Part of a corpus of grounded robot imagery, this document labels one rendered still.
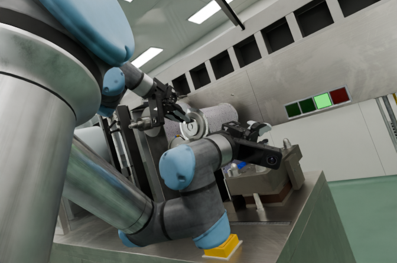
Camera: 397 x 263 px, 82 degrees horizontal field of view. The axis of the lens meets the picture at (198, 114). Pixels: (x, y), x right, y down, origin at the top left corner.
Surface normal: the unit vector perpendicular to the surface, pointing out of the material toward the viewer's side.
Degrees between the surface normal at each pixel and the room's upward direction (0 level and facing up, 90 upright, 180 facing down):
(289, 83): 90
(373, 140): 90
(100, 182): 107
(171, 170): 89
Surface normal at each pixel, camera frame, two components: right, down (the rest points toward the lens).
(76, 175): 0.66, 0.23
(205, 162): 0.66, -0.29
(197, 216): -0.34, -0.03
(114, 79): 0.38, -0.20
